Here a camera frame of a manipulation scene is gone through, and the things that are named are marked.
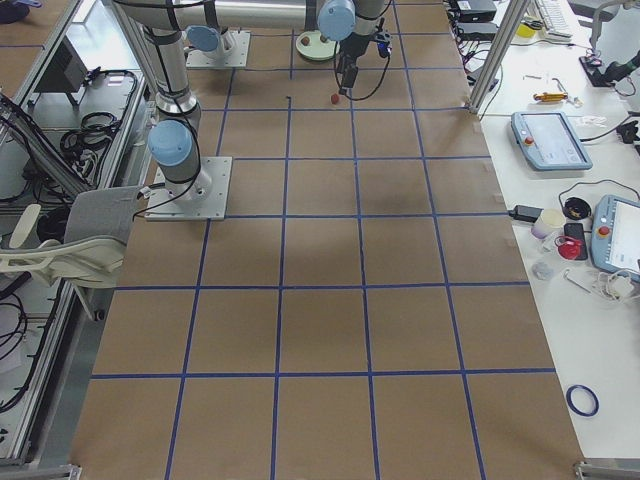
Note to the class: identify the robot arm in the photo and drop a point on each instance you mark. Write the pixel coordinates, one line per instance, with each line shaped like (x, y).
(351, 25)
(173, 142)

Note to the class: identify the far teach pendant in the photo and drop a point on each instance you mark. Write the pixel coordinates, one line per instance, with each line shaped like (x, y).
(549, 142)

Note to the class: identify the black smartphone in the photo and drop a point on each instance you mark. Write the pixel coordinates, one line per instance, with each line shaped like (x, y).
(576, 230)

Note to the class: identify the teach pendant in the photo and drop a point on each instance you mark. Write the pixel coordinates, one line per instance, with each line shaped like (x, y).
(549, 142)
(615, 236)

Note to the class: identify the red round object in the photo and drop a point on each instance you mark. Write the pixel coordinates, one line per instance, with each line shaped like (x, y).
(569, 248)

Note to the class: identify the blue tape roll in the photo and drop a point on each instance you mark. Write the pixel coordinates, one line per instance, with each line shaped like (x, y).
(582, 400)

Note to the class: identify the aluminium frame post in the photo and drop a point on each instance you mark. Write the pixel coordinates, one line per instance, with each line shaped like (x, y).
(509, 24)

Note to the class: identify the black power adapter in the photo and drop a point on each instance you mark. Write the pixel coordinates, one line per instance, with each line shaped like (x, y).
(525, 213)

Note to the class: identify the light green plate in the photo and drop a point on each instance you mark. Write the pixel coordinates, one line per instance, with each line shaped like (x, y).
(316, 51)

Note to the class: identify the grey office chair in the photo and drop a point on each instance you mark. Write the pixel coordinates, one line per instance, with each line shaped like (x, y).
(91, 254)

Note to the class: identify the gold cylinder tool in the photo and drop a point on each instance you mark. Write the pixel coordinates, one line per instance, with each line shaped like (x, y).
(550, 97)

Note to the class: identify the near teach pendant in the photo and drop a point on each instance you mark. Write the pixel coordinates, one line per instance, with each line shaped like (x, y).
(615, 236)

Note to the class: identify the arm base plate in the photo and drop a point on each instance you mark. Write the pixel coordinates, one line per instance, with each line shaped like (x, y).
(205, 199)
(210, 49)

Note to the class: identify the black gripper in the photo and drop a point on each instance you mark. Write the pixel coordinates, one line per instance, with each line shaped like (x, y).
(354, 50)

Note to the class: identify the white paper cup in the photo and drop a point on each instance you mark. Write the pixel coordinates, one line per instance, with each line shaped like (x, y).
(548, 222)

